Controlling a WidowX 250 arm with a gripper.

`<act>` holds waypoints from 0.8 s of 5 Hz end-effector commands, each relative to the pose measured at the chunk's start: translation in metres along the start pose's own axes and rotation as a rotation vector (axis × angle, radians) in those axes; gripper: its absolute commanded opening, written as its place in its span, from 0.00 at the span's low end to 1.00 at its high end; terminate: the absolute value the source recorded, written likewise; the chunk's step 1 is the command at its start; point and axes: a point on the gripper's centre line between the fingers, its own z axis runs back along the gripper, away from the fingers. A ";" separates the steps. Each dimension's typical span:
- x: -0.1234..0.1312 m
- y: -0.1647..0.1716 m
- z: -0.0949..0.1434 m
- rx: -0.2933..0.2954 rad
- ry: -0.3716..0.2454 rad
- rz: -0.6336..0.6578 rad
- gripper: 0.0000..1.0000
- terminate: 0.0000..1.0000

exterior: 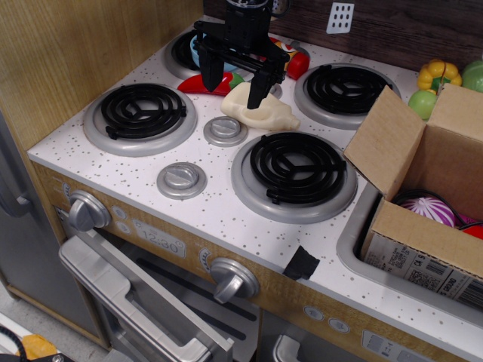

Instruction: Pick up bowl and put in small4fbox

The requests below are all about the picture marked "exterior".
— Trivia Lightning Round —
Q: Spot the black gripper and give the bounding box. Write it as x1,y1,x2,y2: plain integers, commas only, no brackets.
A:
195,1,289,109

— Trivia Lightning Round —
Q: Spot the light blue toy bowl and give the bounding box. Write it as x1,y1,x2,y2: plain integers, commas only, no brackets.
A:
189,34,238,72

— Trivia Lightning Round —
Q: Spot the red toy chili pepper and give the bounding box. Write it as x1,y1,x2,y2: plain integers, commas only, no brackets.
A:
177,72,245,96

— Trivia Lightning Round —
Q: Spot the cream toy detergent bottle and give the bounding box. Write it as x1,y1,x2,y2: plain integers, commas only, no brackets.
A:
220,82,300,130

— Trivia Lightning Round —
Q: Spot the black back left burner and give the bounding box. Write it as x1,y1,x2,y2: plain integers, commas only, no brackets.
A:
171,30,199,71

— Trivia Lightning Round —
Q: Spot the black burner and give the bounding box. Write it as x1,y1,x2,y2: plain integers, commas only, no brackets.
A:
249,132,346,204
306,65,393,115
100,84,187,140
171,30,199,71

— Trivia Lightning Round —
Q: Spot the grey upper stovetop knob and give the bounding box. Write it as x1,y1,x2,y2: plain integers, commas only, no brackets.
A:
203,115,248,147

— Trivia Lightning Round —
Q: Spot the grey stovetop knob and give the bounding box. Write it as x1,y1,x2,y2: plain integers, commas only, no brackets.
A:
203,115,248,147
156,162,208,200

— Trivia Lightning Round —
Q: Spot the black front left burner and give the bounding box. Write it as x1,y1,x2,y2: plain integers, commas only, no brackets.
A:
100,84,187,140

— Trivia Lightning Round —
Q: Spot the black back right burner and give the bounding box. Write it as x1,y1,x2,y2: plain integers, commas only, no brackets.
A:
306,65,393,115

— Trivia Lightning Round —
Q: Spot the black front right burner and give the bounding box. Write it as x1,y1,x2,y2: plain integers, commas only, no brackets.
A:
249,132,346,204

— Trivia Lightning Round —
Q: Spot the white dotted tag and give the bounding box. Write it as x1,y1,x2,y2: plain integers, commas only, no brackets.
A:
326,2,355,35

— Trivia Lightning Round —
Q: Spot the grey lower stovetop knob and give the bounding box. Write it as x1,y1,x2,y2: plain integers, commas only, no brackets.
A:
156,162,208,200

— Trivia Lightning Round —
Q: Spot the cardboard box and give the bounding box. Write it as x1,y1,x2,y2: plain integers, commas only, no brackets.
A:
343,83,483,302

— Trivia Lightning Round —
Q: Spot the digital clock panel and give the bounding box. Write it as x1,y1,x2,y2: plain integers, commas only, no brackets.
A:
132,219,186,259

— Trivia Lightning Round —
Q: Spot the green toy apple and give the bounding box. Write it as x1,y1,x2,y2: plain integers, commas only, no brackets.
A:
408,90,437,121

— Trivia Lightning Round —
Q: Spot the yellow toy bell pepper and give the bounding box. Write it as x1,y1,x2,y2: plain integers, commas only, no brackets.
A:
417,59,463,95

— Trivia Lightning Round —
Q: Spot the grey toy sink basin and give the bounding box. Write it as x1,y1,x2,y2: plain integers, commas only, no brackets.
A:
337,185,482,309

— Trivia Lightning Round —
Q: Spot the black tape piece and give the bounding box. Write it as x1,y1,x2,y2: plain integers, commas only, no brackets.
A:
283,246,320,281

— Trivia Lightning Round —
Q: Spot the silver left oven knob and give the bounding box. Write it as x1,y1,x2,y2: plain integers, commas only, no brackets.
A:
69,190,112,232

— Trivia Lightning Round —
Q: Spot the silver oven knob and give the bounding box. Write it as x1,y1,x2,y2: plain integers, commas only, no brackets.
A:
210,257,260,304
69,190,112,232

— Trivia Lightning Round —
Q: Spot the silver right oven knob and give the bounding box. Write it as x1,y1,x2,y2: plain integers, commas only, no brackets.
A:
210,257,260,304

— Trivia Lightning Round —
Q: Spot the purple white toy onion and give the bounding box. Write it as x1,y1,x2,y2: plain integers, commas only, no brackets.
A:
400,197,456,227

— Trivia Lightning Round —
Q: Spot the green toy vegetable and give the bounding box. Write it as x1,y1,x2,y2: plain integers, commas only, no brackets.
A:
462,60,483,93

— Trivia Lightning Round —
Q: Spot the pink toy in box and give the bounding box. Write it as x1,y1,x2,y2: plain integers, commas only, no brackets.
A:
455,213,482,227

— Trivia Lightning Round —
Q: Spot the red toy in box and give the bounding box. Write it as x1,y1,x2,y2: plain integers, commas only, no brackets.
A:
460,223,483,239

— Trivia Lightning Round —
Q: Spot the silver oven door handle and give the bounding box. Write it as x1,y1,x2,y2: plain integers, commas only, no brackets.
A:
59,236,234,361

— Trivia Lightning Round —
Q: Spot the silver lower drawer handle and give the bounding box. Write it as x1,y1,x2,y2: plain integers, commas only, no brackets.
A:
272,334,300,362

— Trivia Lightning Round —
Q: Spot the black cable on floor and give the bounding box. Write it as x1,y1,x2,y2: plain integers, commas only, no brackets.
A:
0,324,28,362

